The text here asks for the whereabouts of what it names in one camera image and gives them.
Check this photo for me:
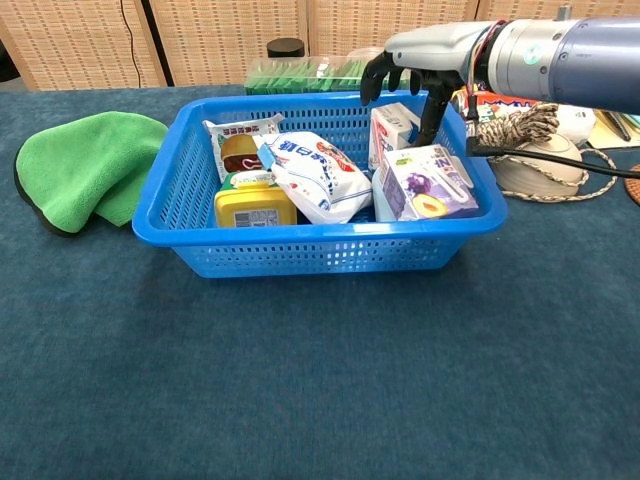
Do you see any razor blister card package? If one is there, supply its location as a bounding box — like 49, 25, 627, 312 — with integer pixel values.
587, 109, 640, 150

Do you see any purple fruit drink carton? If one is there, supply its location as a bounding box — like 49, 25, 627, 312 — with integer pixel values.
372, 143, 480, 223

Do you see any clear tub of clips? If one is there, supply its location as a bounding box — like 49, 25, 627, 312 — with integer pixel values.
344, 47, 389, 64

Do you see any green microfiber cloth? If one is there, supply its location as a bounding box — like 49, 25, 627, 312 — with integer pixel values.
13, 110, 170, 238

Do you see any beige upturned bowl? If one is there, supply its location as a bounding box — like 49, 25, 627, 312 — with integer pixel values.
490, 130, 585, 201

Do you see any burger picture snack packet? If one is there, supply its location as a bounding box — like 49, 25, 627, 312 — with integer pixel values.
202, 113, 286, 184

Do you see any round woven rattan coaster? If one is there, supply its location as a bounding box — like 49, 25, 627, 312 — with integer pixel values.
623, 164, 640, 206

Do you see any thin black hanging cable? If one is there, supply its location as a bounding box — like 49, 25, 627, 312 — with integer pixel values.
118, 0, 144, 89

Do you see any bamboo folding screen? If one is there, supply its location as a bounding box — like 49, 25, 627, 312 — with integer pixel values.
0, 0, 640, 91

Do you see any black lid glass jar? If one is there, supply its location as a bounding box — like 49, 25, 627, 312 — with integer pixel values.
266, 37, 306, 60

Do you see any blue plastic perforated basket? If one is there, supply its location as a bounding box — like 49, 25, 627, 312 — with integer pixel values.
131, 89, 510, 280

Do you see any small white carton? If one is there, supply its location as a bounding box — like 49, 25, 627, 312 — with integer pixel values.
368, 101, 429, 171

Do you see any white bottle yellow cap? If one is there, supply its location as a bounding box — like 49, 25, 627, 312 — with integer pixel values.
554, 104, 597, 146

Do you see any yellow lid green jar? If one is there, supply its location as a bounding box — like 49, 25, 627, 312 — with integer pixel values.
213, 170, 298, 229

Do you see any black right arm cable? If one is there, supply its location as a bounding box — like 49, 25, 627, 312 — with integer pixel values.
464, 84, 640, 179

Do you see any black tripod stand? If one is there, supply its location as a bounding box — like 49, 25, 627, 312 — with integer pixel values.
139, 0, 175, 87

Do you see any clear box of green sachets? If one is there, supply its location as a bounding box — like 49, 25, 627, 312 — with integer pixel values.
244, 55, 412, 96

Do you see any white sugar bag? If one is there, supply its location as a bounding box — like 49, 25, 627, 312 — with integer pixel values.
254, 130, 374, 225

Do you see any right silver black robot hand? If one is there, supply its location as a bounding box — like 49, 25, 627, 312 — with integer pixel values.
359, 19, 494, 149

